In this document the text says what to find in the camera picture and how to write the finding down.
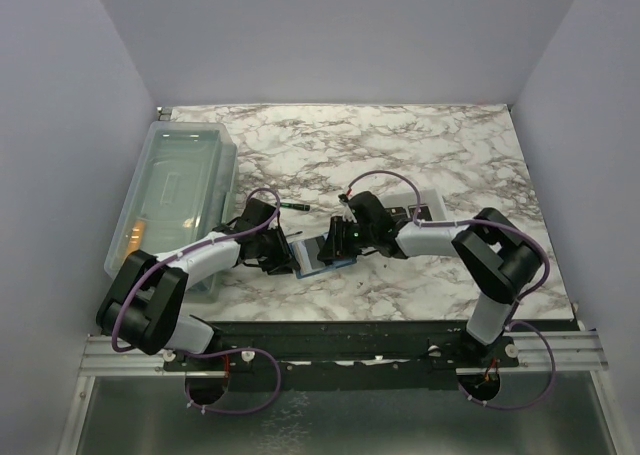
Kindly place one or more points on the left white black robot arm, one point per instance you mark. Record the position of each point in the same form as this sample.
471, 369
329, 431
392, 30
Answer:
142, 308

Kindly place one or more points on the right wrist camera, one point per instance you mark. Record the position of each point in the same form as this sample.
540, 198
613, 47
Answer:
347, 213

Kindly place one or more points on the clear acrylic card box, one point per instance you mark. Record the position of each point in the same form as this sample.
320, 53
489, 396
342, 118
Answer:
428, 197

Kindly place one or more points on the aluminium extrusion rail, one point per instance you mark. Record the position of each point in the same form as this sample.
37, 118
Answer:
578, 351

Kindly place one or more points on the black credit card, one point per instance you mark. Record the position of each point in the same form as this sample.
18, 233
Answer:
306, 251

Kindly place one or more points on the clear plastic storage bin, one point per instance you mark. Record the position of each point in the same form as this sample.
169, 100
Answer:
184, 185

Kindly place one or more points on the black green screwdriver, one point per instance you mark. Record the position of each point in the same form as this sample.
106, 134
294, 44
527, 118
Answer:
296, 206

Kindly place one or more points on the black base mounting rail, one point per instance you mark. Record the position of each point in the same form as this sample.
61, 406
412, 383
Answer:
257, 347

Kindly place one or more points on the teal leather card holder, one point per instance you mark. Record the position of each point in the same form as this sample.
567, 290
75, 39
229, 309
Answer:
330, 266

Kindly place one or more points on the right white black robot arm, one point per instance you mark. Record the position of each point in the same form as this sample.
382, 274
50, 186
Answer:
505, 263

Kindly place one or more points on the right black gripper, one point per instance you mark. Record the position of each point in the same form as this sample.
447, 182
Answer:
335, 248

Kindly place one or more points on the credit cards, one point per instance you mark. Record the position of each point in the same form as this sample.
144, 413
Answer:
399, 212

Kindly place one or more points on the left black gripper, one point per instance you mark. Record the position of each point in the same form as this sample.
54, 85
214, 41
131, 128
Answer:
282, 263

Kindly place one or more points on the orange tool in bin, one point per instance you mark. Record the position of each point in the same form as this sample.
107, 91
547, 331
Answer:
135, 237

